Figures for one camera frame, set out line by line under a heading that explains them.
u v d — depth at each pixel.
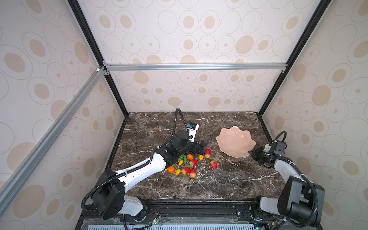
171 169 0.87
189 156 0.92
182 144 0.59
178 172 0.87
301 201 0.43
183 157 0.92
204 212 0.75
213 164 0.89
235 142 0.97
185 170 0.87
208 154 0.95
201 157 0.94
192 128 0.66
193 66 0.91
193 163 0.90
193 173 0.85
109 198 0.41
